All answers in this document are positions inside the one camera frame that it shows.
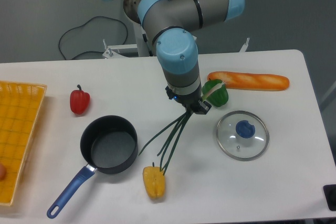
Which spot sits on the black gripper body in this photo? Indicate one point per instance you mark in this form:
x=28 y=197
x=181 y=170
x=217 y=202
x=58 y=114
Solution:
x=189 y=101

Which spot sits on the green onion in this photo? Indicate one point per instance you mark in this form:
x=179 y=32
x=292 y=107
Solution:
x=168 y=148

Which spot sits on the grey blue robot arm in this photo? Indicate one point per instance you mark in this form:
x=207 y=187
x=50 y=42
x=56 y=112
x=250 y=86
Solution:
x=168 y=25

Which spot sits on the green bell pepper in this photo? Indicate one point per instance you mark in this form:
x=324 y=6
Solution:
x=215 y=92

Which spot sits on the glass lid blue knob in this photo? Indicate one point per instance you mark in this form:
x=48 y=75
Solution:
x=242 y=135

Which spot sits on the orange baguette bread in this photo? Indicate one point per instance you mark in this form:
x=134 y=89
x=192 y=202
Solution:
x=251 y=81

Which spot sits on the yellow bell pepper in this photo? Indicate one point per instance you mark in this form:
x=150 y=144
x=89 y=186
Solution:
x=154 y=182

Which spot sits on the red bell pepper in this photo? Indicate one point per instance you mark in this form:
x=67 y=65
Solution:
x=79 y=101

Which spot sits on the black object at edge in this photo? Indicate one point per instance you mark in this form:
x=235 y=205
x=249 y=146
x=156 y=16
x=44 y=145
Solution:
x=330 y=196

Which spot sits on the yellow woven basket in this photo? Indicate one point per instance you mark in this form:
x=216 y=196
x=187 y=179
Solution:
x=20 y=107

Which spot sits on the white bracket right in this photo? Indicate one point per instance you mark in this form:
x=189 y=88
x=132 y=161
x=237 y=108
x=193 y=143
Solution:
x=245 y=45

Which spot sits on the black pot blue handle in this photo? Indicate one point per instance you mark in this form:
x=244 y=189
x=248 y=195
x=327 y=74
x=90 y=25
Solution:
x=109 y=145

